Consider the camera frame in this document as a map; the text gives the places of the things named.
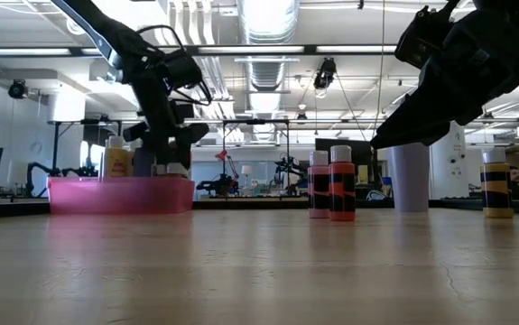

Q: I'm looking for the red desk lamp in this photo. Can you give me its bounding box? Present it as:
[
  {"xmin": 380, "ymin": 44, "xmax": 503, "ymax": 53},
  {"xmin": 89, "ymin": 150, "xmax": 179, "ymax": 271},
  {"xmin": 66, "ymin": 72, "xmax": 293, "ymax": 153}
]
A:
[{"xmin": 215, "ymin": 150, "xmax": 241, "ymax": 181}]

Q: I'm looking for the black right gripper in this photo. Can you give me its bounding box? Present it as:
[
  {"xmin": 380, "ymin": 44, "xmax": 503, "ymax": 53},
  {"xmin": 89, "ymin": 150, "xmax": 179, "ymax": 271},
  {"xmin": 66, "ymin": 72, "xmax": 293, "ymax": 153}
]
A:
[{"xmin": 369, "ymin": 4, "xmax": 513, "ymax": 150}]

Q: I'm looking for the large purple paint bottle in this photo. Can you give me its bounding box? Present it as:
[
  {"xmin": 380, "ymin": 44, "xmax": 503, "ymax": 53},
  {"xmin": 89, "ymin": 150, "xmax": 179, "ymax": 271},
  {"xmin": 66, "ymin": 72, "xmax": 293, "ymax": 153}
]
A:
[{"xmin": 131, "ymin": 144, "xmax": 156, "ymax": 178}]

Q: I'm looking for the small ochre paint bottle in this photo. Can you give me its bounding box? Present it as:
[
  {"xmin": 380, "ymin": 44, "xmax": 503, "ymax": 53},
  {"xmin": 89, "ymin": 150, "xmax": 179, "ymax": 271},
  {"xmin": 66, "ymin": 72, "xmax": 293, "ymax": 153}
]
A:
[{"xmin": 479, "ymin": 147, "xmax": 515, "ymax": 219}]

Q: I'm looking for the white box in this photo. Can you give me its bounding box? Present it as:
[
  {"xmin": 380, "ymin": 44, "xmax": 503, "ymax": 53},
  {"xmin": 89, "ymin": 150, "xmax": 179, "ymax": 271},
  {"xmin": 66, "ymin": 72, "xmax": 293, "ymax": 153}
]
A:
[{"xmin": 6, "ymin": 160, "xmax": 29, "ymax": 185}]

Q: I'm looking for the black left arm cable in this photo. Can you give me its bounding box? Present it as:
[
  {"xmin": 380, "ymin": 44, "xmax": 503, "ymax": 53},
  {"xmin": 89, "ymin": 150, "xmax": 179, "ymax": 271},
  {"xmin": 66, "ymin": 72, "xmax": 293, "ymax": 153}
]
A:
[{"xmin": 136, "ymin": 24, "xmax": 214, "ymax": 107}]

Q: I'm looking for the large yellow paint bottle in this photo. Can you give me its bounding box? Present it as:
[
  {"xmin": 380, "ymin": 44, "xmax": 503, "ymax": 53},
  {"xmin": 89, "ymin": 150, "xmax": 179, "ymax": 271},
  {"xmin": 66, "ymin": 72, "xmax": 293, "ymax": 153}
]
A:
[{"xmin": 104, "ymin": 135, "xmax": 130, "ymax": 178}]

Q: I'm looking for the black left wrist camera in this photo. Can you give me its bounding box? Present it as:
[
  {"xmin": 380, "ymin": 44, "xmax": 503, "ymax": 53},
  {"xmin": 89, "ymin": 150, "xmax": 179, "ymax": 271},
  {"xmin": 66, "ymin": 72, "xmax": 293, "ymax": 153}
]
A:
[{"xmin": 159, "ymin": 47, "xmax": 206, "ymax": 91}]

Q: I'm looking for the white rectangular air duct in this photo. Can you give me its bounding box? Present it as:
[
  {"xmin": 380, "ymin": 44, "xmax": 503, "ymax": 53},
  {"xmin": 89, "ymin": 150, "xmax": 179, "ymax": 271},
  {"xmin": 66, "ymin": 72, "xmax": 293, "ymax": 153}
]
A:
[{"xmin": 88, "ymin": 60, "xmax": 152, "ymax": 121}]

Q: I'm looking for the small pink paint bottle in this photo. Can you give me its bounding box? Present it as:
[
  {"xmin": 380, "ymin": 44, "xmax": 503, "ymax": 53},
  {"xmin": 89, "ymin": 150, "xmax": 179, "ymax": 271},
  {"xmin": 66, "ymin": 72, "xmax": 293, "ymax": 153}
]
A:
[{"xmin": 308, "ymin": 150, "xmax": 331, "ymax": 220}]

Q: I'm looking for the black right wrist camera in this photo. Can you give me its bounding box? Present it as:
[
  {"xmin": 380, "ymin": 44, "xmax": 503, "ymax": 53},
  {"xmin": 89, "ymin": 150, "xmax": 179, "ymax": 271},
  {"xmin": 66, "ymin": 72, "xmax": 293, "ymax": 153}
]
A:
[{"xmin": 394, "ymin": 0, "xmax": 461, "ymax": 70}]

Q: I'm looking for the black monitor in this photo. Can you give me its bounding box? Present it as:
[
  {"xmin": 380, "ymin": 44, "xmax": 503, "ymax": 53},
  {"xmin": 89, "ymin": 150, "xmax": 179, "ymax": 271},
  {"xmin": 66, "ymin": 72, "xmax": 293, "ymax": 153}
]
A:
[{"xmin": 315, "ymin": 137, "xmax": 375, "ymax": 200}]

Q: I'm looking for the black overhead beam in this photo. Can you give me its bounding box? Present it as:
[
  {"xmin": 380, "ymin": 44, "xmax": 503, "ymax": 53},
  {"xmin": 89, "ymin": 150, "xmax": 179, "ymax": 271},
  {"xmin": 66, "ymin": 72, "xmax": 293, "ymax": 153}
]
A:
[{"xmin": 0, "ymin": 43, "xmax": 398, "ymax": 58}]

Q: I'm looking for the lavender cup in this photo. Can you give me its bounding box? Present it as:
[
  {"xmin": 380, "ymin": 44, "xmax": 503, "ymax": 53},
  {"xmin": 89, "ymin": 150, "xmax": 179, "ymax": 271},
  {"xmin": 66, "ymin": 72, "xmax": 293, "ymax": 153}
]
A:
[{"xmin": 385, "ymin": 135, "xmax": 431, "ymax": 213}]

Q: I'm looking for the black hanging camera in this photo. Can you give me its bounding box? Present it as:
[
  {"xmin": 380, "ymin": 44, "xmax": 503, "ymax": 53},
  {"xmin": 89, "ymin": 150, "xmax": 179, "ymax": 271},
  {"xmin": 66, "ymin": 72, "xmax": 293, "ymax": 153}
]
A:
[{"xmin": 311, "ymin": 57, "xmax": 338, "ymax": 90}]

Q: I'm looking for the thin hanging wire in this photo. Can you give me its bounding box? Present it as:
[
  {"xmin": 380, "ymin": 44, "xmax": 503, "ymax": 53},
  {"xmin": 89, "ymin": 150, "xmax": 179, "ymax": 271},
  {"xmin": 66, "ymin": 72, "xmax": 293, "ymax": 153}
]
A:
[{"xmin": 374, "ymin": 0, "xmax": 386, "ymax": 132}]

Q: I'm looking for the small orange-red paint bottle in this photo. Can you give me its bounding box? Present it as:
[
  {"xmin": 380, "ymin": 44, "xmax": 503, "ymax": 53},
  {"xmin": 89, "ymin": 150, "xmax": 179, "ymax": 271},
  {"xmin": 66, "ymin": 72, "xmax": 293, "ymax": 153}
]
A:
[{"xmin": 329, "ymin": 144, "xmax": 357, "ymax": 222}]

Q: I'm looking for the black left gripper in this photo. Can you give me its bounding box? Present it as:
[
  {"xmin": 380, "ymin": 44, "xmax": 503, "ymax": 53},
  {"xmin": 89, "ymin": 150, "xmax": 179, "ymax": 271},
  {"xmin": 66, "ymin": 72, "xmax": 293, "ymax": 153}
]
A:
[{"xmin": 122, "ymin": 76, "xmax": 210, "ymax": 171}]

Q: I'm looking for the small mauve paint bottle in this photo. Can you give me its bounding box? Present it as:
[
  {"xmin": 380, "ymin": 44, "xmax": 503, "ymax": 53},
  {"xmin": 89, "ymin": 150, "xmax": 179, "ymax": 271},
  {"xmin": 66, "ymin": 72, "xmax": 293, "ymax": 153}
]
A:
[{"xmin": 167, "ymin": 161, "xmax": 191, "ymax": 178}]

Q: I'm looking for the silver ceiling air duct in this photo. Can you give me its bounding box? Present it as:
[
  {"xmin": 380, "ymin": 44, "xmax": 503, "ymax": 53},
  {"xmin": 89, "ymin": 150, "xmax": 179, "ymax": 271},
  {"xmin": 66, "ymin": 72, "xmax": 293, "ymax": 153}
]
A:
[{"xmin": 236, "ymin": 0, "xmax": 301, "ymax": 141}]

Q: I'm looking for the black workstation frame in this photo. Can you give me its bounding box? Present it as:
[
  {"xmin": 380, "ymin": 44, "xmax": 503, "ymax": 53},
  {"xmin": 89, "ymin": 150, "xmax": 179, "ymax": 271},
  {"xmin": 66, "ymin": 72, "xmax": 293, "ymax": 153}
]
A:
[
  {"xmin": 220, "ymin": 118, "xmax": 292, "ymax": 200},
  {"xmin": 51, "ymin": 118, "xmax": 124, "ymax": 178}
]

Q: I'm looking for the pink plastic bin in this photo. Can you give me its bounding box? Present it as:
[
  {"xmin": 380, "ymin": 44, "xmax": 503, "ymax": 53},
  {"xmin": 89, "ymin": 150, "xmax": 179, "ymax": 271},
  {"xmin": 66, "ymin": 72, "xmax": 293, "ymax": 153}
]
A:
[{"xmin": 46, "ymin": 176, "xmax": 196, "ymax": 216}]

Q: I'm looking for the white round pillar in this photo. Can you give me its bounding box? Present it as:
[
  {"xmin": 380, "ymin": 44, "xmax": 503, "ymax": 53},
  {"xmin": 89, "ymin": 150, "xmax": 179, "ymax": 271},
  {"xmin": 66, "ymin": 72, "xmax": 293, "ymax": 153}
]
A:
[{"xmin": 430, "ymin": 121, "xmax": 470, "ymax": 200}]

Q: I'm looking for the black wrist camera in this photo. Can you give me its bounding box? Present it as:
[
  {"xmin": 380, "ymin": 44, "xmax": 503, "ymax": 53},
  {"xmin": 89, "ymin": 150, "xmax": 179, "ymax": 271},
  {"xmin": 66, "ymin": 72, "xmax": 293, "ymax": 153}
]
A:
[
  {"xmin": 394, "ymin": 0, "xmax": 461, "ymax": 70},
  {"xmin": 159, "ymin": 47, "xmax": 206, "ymax": 91}
]

